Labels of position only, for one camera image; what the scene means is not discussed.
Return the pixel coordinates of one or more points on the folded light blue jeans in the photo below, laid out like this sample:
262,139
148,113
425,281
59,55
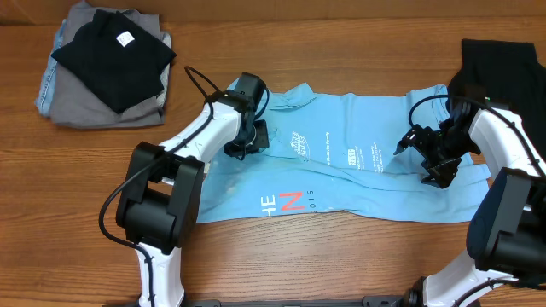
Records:
47,86

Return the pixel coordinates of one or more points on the folded black shirt with tag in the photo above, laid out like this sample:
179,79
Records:
117,60

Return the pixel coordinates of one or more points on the light blue printed t-shirt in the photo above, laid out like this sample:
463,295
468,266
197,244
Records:
338,153

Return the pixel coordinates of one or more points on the black garment on right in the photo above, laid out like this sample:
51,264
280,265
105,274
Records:
506,72

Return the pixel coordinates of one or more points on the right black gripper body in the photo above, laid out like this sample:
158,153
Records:
441,152

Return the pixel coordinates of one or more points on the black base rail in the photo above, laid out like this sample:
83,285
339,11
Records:
369,301

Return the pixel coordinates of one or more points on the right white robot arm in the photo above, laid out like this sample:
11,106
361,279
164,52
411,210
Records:
505,243

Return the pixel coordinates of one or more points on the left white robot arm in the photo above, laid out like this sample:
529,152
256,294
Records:
155,208

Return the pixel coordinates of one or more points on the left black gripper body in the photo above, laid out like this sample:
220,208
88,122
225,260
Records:
250,141

